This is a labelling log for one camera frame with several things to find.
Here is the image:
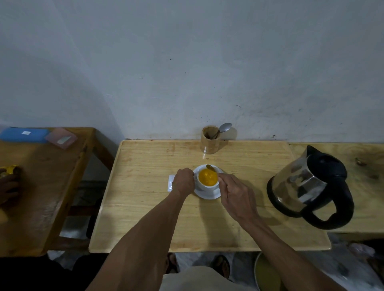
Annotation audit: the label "person's right sandalled foot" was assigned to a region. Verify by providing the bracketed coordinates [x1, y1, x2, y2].
[210, 255, 231, 279]

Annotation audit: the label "person's beige shorts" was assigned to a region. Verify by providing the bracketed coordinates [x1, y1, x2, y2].
[159, 266, 256, 291]

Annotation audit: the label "white saucer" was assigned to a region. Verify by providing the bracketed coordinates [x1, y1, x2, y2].
[192, 164, 225, 200]

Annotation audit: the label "steel and black electric kettle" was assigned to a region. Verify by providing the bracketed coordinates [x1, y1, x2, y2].
[266, 145, 355, 231]

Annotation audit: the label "metal bowl with yellow inside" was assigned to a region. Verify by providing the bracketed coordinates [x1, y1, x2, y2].
[254, 252, 287, 291]

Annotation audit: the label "person's left hand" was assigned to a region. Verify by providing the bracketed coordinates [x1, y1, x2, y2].
[172, 168, 196, 197]

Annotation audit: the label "white cup with orange drink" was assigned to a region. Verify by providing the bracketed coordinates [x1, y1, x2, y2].
[194, 166, 221, 192]

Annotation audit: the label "blue oblong case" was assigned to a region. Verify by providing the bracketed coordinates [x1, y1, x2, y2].
[0, 127, 50, 143]

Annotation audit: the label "person's sandalled foot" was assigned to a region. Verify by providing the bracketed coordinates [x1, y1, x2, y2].
[165, 253, 180, 275]
[210, 255, 231, 279]

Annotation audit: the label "wooden cutlery holder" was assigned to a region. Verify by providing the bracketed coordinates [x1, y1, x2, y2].
[200, 126, 222, 155]

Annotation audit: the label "person's left sandalled foot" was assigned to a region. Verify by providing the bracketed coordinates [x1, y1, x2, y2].
[165, 253, 180, 275]

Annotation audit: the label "person's right hand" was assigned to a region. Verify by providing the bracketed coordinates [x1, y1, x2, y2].
[217, 173, 260, 227]

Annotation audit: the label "brown wooden side table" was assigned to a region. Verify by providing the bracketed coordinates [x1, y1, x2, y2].
[0, 127, 116, 258]

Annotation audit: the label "person's right forearm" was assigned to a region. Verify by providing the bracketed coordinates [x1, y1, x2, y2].
[239, 215, 347, 291]

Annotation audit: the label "person's left forearm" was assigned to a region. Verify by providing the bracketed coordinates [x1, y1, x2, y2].
[86, 191, 193, 291]

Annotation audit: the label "pink flat box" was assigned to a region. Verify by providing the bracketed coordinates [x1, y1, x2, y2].
[45, 128, 78, 150]

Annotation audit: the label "silver metal spoon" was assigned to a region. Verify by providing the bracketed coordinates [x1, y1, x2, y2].
[211, 123, 233, 140]

